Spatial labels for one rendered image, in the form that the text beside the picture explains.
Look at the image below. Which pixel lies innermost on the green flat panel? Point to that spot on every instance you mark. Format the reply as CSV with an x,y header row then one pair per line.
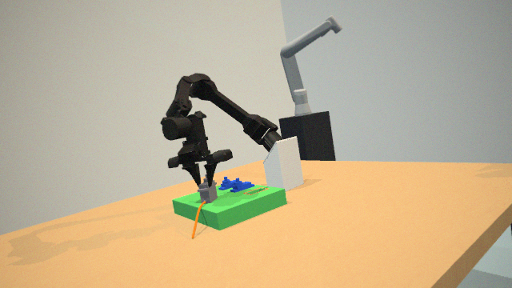
x,y
237,201

